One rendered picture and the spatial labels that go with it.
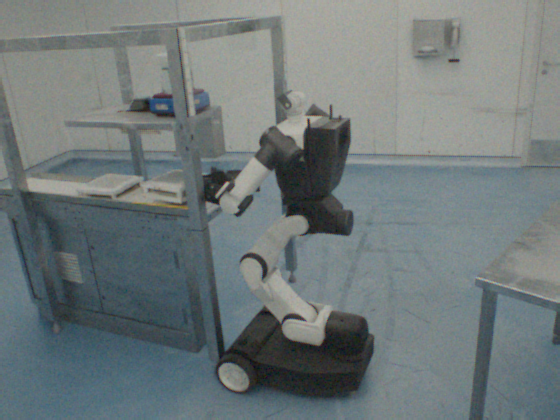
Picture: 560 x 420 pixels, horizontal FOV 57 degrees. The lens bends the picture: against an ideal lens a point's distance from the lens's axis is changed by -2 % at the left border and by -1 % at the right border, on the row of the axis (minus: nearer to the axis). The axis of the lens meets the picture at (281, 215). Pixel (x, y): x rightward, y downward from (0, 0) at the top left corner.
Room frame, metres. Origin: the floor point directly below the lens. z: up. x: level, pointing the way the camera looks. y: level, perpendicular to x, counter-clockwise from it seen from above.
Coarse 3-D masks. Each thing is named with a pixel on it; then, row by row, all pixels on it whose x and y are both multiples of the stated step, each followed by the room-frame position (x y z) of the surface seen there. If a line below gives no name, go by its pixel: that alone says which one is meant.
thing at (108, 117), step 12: (108, 108) 2.63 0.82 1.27; (120, 108) 2.60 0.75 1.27; (216, 108) 2.44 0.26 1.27; (72, 120) 2.38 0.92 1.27; (84, 120) 2.36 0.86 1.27; (96, 120) 2.34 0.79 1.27; (108, 120) 2.31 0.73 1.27; (120, 120) 2.29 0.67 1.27; (132, 120) 2.27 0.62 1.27; (144, 120) 2.25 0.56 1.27; (156, 120) 2.24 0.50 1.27; (168, 120) 2.22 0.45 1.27
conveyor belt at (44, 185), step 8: (32, 184) 2.87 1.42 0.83; (40, 184) 2.86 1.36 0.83; (48, 184) 2.85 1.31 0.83; (56, 184) 2.84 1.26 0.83; (64, 184) 2.82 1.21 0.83; (72, 184) 2.81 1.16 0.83; (80, 184) 2.80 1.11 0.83; (56, 192) 2.69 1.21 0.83; (64, 192) 2.68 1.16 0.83; (72, 192) 2.67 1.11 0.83; (56, 200) 2.58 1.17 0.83; (128, 200) 2.48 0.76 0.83; (136, 200) 2.47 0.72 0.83; (144, 200) 2.46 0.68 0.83; (152, 200) 2.46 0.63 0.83; (160, 200) 2.45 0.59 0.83; (128, 208) 2.38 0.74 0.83; (208, 208) 2.32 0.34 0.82; (216, 208) 2.38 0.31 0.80
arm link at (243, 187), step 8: (256, 160) 1.89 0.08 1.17; (248, 168) 1.89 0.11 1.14; (256, 168) 1.87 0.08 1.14; (264, 168) 1.87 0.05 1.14; (240, 176) 1.89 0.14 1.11; (248, 176) 1.87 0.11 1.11; (256, 176) 1.87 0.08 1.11; (264, 176) 1.88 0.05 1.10; (232, 184) 1.88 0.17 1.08; (240, 184) 1.87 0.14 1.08; (248, 184) 1.86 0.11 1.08; (256, 184) 1.87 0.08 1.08; (224, 192) 1.88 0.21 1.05; (232, 192) 1.87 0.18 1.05; (240, 192) 1.86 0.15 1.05; (248, 192) 1.87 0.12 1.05; (240, 200) 1.86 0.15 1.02; (248, 200) 1.87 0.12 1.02; (240, 208) 1.87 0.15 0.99; (248, 208) 1.89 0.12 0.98; (240, 216) 1.90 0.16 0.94
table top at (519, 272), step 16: (544, 224) 1.82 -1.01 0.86; (528, 240) 1.69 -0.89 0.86; (544, 240) 1.68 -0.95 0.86; (512, 256) 1.58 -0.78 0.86; (528, 256) 1.57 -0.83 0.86; (544, 256) 1.56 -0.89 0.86; (480, 272) 1.48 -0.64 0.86; (496, 272) 1.48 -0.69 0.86; (512, 272) 1.47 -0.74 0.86; (528, 272) 1.46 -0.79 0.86; (544, 272) 1.45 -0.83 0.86; (496, 288) 1.41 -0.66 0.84; (512, 288) 1.38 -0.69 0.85; (528, 288) 1.37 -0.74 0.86; (544, 288) 1.36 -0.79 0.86; (544, 304) 1.31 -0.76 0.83
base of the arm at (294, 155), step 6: (276, 126) 1.96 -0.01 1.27; (264, 132) 1.92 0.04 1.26; (264, 138) 1.91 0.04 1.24; (294, 150) 1.86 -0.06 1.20; (300, 150) 1.88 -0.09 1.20; (288, 156) 1.85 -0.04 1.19; (294, 156) 1.86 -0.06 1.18; (300, 156) 1.90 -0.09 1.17; (288, 162) 1.85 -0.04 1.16; (294, 162) 1.89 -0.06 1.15; (288, 168) 1.90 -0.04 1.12
